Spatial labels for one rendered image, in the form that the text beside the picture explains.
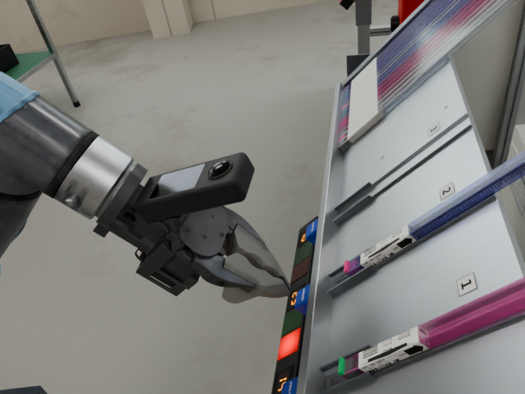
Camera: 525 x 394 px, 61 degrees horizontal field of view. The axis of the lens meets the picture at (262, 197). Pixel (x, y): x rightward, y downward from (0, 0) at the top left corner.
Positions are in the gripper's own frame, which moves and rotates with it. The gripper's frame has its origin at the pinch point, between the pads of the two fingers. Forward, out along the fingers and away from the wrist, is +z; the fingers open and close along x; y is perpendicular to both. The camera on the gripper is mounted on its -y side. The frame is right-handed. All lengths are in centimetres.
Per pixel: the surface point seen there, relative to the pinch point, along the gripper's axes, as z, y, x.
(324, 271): 2.5, -3.6, -1.3
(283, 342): 4.8, 5.4, 2.7
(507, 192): 41, -10, -44
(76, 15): -125, 200, -318
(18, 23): -160, 235, -307
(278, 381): 4.8, 5.2, 7.5
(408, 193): 3.8, -14.4, -6.6
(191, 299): 19, 84, -51
